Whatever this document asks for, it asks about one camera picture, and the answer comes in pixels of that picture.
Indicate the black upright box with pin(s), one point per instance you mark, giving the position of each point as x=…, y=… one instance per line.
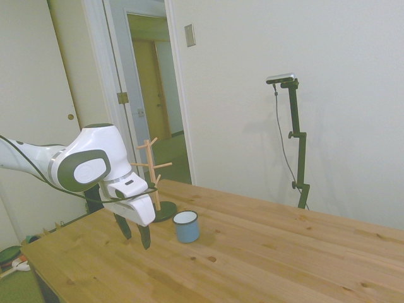
x=93, y=208

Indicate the blue enamel mug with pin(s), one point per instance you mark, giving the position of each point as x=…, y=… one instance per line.
x=187, y=232

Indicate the wooden mug tree stand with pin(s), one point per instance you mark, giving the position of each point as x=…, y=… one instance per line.
x=164, y=214

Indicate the metal door strike plate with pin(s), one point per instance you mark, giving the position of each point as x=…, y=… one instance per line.
x=140, y=112

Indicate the black jointed camera stand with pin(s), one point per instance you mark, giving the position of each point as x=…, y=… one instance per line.
x=295, y=110

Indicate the grey wall switch plate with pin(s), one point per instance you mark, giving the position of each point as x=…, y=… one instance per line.
x=190, y=35

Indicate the green round floor item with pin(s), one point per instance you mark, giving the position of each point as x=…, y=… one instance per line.
x=9, y=254

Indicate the silver camera on stand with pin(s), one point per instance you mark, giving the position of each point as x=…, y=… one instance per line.
x=281, y=78

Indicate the wooden hallway door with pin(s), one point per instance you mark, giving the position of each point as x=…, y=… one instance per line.
x=148, y=79

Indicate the white door frame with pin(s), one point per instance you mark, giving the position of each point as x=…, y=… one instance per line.
x=176, y=94

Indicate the brass door hinge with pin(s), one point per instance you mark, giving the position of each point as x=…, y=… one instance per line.
x=123, y=98

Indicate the white scoop on floor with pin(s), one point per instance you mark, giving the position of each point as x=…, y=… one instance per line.
x=22, y=266

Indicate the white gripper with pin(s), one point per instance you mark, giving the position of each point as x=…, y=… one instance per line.
x=142, y=210

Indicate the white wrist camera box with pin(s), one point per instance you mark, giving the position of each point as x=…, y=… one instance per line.
x=126, y=186

